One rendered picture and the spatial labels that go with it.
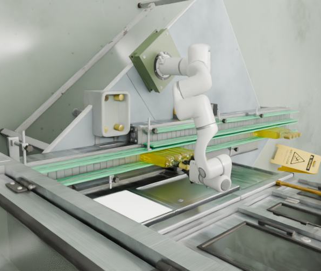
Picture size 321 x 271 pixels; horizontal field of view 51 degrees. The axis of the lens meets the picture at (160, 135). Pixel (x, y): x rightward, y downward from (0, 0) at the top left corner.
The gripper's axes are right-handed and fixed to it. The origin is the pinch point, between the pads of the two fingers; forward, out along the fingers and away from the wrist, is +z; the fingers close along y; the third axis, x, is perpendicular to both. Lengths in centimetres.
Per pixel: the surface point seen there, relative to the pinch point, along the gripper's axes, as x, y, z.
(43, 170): 64, 5, 7
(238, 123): -81, 7, 53
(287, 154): -295, -70, 181
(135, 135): 12.7, 10.7, 29.6
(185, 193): 1.5, -12.5, -2.0
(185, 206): 11.2, -11.7, -16.9
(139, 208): 29.7, -11.6, -10.0
